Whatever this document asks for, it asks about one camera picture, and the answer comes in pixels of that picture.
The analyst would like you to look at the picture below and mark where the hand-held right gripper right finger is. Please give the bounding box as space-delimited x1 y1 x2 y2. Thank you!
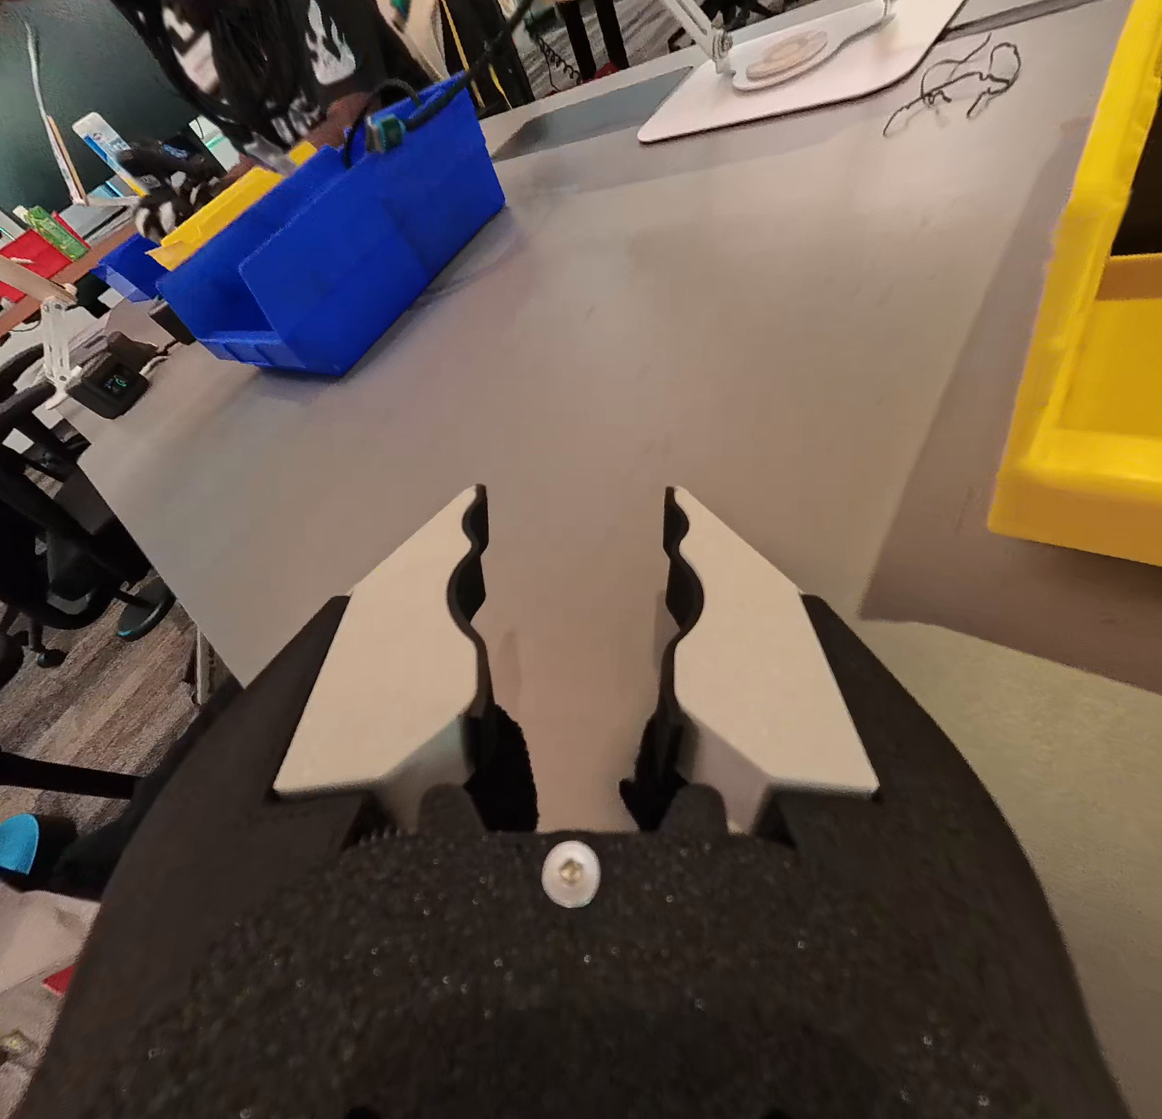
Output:
619 486 882 835

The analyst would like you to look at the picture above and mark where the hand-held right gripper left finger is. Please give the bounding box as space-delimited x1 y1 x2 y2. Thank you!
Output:
270 484 541 835

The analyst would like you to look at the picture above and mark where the blue plastic bin with cables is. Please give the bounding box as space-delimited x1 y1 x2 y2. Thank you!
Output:
153 73 507 378

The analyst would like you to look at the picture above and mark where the large yellow plastic bin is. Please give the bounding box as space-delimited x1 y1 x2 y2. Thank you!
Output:
987 0 1162 569

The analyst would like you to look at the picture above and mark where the grey desk pad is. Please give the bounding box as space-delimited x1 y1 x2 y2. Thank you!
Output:
485 66 696 163

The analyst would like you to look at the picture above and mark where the white desk stand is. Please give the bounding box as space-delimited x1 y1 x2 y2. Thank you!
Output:
635 0 976 145

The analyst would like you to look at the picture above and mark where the black office chair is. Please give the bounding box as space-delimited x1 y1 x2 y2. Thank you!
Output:
0 348 178 671

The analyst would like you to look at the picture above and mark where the black power adapter with display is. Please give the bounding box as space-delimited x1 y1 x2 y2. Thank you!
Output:
70 361 151 422

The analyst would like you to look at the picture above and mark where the small blue plastic bin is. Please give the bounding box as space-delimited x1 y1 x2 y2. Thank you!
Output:
90 229 169 303

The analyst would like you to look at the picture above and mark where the red bin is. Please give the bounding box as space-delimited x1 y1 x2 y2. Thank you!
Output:
0 225 92 303

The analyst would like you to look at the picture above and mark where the black bin divider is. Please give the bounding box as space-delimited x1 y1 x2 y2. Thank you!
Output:
1108 168 1162 258

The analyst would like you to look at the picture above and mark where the black cable with teal plug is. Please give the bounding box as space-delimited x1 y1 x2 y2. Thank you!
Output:
342 0 548 169

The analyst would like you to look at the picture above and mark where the thin black cord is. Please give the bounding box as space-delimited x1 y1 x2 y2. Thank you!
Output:
884 34 1024 137

